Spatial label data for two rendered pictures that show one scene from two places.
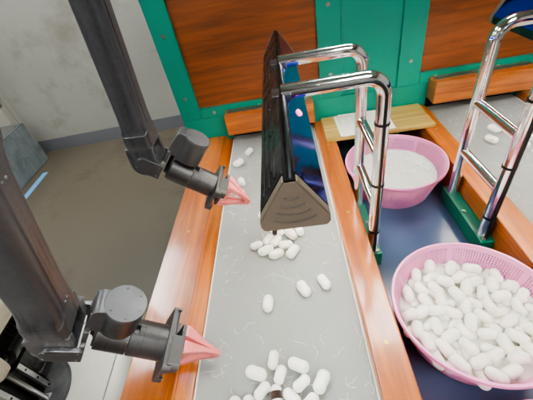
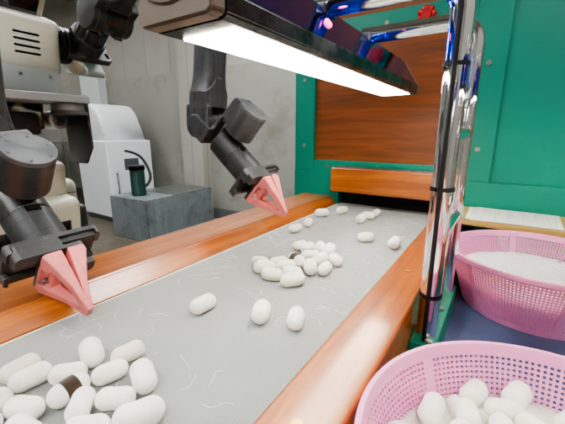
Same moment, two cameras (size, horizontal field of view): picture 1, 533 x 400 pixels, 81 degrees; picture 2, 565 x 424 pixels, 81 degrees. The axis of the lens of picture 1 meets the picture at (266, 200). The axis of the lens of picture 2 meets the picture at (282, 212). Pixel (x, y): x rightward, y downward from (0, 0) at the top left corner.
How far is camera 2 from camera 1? 41 cm
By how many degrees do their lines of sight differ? 34
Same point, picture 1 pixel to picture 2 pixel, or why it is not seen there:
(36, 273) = not seen: outside the picture
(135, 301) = (37, 153)
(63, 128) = (236, 203)
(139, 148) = (198, 103)
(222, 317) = (146, 296)
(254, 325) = (164, 318)
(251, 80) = (376, 139)
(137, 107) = (211, 60)
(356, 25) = (527, 92)
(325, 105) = not seen: hidden behind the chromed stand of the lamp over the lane
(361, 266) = (366, 320)
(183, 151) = (233, 117)
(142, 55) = not seen: hidden behind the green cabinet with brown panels
